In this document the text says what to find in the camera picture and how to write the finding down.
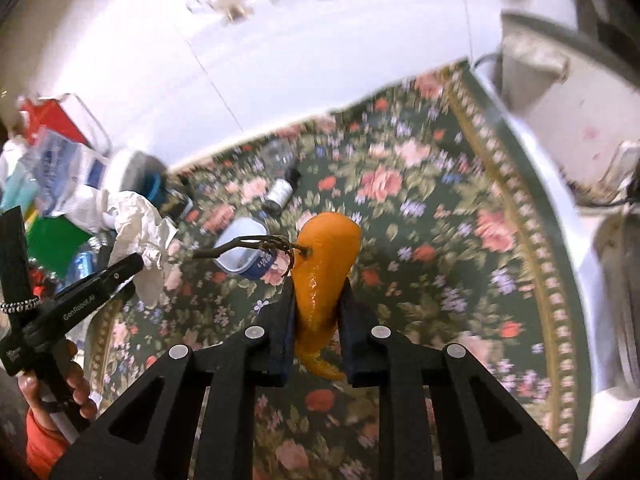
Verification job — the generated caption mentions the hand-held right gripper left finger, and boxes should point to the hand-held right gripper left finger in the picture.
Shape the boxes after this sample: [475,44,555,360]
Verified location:
[50,275,299,480]

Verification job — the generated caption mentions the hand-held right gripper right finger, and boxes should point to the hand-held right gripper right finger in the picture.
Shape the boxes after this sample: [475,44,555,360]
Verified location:
[338,282,594,480]

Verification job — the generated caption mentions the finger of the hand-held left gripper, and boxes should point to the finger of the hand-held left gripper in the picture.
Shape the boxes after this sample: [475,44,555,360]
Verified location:
[92,252,146,302]
[0,205,32,311]

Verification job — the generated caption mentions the white tissue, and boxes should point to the white tissue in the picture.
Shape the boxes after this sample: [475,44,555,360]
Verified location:
[99,189,179,308]

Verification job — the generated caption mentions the orange plastic pepper toy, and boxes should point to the orange plastic pepper toy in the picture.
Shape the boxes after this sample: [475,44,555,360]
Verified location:
[289,211,363,381]

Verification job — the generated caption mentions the dark dry twig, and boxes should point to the dark dry twig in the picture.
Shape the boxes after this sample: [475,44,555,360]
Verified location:
[192,234,312,281]

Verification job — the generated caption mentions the person's left forearm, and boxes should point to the person's left forearm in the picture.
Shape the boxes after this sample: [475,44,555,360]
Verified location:
[24,409,72,480]

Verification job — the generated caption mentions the person's left hand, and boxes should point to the person's left hand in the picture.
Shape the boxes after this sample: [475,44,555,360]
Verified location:
[18,341,99,432]

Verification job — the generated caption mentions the green box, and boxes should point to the green box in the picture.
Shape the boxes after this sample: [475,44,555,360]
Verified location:
[25,212,96,278]

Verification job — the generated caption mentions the teal tissue box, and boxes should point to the teal tissue box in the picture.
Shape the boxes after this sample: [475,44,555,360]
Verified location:
[0,162,41,211]

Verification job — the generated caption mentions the blue and white cup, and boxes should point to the blue and white cup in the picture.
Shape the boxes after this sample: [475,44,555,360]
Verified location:
[213,216,281,282]

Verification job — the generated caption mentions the blue bowl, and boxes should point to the blue bowl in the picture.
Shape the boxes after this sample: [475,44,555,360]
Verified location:
[102,151,169,207]

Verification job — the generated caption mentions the clear blue printed plastic bag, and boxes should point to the clear blue printed plastic bag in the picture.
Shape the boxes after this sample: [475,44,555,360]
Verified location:
[20,127,113,218]

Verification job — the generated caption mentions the floral tablecloth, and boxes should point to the floral tablecloth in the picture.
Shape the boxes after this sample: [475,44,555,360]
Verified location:
[82,57,588,480]

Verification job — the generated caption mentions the red container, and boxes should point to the red container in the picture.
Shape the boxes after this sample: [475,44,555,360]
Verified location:
[19,95,108,153]

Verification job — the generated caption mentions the small dark bottle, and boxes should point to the small dark bottle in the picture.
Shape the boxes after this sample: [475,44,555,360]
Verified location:
[262,167,302,217]

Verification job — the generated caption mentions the clear plastic bottle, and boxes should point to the clear plastic bottle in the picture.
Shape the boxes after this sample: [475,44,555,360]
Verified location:
[262,138,296,174]

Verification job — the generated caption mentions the white rice cooker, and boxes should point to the white rice cooker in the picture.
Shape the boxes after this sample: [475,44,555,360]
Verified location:
[472,10,640,207]

